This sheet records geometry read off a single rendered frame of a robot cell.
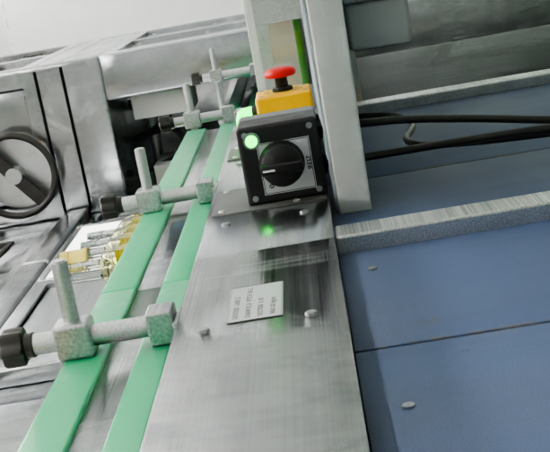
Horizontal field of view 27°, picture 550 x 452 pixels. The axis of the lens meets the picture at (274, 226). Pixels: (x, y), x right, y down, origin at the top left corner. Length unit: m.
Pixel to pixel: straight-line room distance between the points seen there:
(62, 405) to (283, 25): 1.21
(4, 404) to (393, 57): 1.40
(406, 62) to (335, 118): 1.65
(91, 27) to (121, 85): 2.80
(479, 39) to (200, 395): 2.12
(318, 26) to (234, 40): 1.68
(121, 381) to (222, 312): 0.09
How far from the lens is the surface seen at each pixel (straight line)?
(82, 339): 0.83
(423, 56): 2.71
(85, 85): 2.74
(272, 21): 1.87
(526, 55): 2.75
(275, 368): 0.69
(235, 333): 0.76
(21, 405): 1.65
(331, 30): 1.02
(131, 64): 2.72
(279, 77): 1.40
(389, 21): 1.07
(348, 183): 1.10
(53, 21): 5.55
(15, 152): 2.79
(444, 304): 0.81
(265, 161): 1.09
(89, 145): 2.76
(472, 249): 0.93
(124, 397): 0.74
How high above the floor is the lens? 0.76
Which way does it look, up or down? 3 degrees up
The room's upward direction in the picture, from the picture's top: 99 degrees counter-clockwise
